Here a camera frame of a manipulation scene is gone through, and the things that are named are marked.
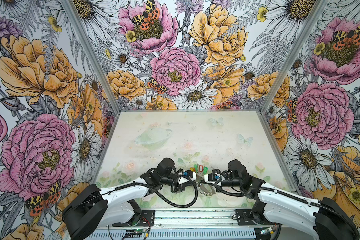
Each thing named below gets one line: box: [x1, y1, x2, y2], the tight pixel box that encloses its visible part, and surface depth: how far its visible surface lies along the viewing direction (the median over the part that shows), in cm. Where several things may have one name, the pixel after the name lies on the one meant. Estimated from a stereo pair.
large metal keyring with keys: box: [190, 163, 216, 196], surface depth 91 cm
